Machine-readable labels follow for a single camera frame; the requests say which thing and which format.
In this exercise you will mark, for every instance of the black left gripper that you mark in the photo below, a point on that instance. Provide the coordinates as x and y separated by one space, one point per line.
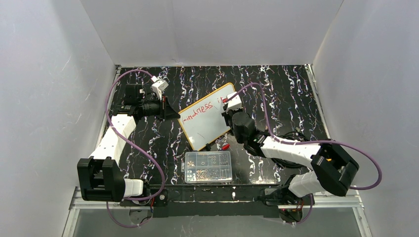
164 108

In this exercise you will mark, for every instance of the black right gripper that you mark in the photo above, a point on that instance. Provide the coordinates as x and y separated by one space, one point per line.
228 116

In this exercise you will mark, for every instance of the yellow framed whiteboard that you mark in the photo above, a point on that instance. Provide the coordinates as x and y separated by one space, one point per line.
202 122

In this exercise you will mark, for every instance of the red marker cap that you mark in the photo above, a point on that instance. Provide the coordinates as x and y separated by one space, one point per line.
225 147

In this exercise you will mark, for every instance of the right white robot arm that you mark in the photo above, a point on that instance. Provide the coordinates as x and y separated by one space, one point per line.
332 169

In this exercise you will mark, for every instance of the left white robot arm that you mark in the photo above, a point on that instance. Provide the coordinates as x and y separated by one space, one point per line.
99 175

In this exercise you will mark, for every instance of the clear plastic screw box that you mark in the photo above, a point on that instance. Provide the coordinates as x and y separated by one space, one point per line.
208 167

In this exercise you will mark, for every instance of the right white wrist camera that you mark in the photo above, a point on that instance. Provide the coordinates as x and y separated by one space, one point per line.
232 102

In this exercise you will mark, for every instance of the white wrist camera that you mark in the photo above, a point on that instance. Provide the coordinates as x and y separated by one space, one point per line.
158 86
232 102

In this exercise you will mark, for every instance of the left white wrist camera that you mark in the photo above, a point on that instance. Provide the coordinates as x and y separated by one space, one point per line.
158 86

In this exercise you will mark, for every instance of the aluminium side rail left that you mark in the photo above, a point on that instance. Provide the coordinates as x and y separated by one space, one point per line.
106 105

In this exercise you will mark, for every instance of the aluminium side rail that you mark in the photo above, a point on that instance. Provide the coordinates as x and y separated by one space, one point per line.
106 105
312 80

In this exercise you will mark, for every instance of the black ethernet cable teal plug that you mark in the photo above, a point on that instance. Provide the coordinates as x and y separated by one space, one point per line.
290 157

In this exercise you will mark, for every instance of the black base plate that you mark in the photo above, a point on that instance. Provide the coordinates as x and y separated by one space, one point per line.
266 208

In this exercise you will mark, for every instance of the aluminium side rail right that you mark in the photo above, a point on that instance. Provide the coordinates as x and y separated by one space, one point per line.
312 80

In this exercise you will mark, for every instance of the aluminium front rail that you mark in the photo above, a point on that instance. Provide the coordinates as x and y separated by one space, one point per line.
231 194

